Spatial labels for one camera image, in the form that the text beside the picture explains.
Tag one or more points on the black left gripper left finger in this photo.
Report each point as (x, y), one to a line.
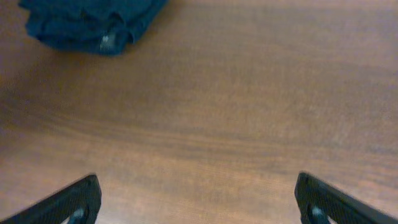
(79, 202)

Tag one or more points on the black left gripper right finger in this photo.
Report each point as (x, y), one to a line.
(319, 203)

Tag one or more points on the navy blue shorts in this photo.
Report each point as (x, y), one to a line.
(102, 27)

